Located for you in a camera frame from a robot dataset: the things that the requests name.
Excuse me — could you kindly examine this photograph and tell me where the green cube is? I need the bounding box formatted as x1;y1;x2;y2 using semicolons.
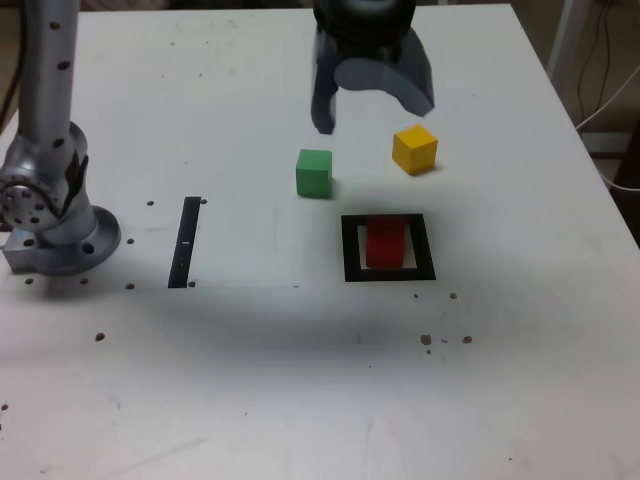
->
295;148;334;200

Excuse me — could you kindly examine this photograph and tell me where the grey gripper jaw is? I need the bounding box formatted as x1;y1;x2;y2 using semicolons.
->
308;27;347;136
333;27;436;119

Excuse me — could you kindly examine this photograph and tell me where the yellow cube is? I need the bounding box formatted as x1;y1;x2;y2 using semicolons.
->
391;123;439;177

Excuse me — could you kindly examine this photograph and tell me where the grey box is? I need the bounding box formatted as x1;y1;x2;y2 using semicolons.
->
582;130;640;157

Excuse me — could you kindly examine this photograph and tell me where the black tape strip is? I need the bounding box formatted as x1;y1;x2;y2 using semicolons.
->
167;196;202;290

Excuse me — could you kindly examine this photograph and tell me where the white metal post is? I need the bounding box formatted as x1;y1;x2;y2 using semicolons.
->
547;0;591;81

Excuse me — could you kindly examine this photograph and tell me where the red cube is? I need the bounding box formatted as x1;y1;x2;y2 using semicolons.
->
365;215;407;270

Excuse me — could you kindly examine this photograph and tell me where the white cable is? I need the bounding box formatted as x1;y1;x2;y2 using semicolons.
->
574;64;640;192

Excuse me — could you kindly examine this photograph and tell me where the black tape square outline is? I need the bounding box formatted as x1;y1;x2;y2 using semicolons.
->
340;213;437;284

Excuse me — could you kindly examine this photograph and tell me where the thin black cable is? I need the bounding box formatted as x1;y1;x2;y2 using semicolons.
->
577;0;601;119
602;0;616;104

